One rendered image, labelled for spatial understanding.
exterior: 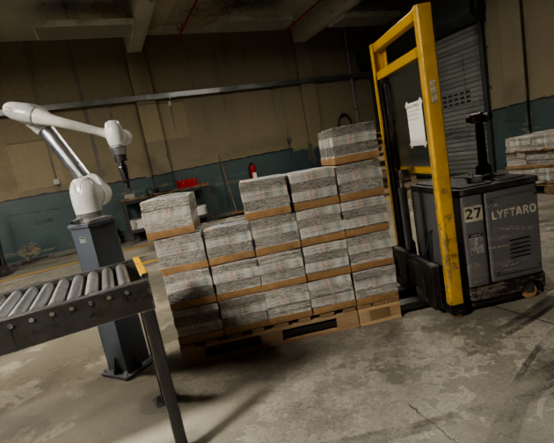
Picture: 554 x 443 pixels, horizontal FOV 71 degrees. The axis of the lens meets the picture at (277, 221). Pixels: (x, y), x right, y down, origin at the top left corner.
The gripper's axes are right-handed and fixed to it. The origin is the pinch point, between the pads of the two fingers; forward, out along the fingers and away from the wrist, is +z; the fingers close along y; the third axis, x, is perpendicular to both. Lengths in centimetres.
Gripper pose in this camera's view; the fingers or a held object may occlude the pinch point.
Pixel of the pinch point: (127, 187)
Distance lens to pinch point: 261.3
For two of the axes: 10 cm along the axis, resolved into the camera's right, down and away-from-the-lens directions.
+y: -1.2, -1.4, 9.8
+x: -9.8, 1.9, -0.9
